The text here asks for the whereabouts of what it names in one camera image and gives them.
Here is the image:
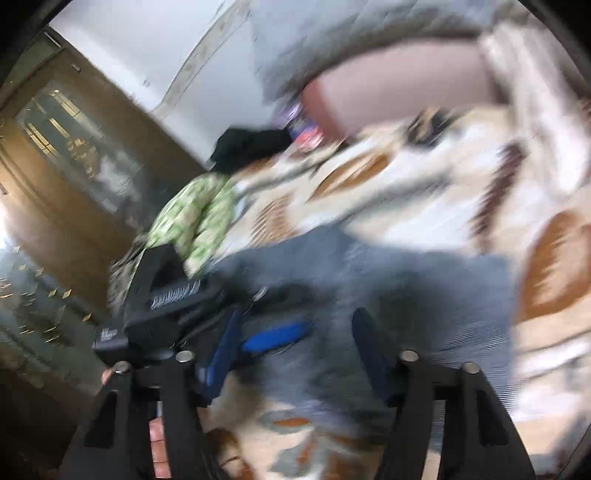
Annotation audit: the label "green patterned folded blanket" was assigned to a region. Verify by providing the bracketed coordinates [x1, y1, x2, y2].
[145, 173, 235, 277]

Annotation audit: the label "colourful small packet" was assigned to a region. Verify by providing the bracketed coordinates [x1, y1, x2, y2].
[273, 99, 325, 152]

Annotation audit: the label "brown wooden cabinet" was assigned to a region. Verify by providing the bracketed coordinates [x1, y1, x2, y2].
[1, 29, 202, 311]

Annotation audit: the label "person's left hand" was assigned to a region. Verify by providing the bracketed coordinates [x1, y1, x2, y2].
[101, 369, 112, 385]

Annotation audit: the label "grey pillow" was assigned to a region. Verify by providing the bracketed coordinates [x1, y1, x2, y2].
[249, 0, 501, 102]

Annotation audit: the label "black beige hair bow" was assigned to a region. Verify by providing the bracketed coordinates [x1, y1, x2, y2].
[406, 108, 458, 147]

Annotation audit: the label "leaf-patterned cream blanket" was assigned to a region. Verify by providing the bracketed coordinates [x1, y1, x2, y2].
[202, 91, 591, 480]

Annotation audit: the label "black cloth item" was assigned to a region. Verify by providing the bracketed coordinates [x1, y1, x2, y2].
[209, 128, 293, 175]

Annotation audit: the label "pink headboard cushion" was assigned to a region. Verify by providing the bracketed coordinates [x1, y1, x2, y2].
[301, 39, 500, 139]

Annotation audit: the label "grey-blue denim pants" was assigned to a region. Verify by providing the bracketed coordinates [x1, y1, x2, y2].
[211, 226, 515, 435]

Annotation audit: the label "cream crumpled cloth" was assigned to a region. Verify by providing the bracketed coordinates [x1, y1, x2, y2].
[479, 21, 590, 197]

